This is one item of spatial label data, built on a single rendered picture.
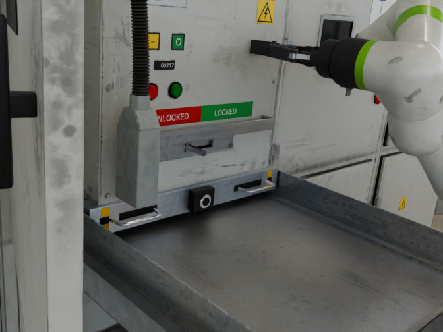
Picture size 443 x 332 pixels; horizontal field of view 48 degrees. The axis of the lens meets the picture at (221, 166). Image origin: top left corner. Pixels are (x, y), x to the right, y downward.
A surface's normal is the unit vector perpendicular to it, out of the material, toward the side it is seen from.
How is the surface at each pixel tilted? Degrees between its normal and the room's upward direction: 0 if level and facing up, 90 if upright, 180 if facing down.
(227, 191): 90
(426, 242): 90
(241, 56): 90
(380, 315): 0
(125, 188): 90
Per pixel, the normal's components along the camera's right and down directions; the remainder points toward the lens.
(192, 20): 0.68, 0.28
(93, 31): -0.73, 0.14
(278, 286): 0.09, -0.95
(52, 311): 0.42, 0.31
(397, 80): -0.71, 0.37
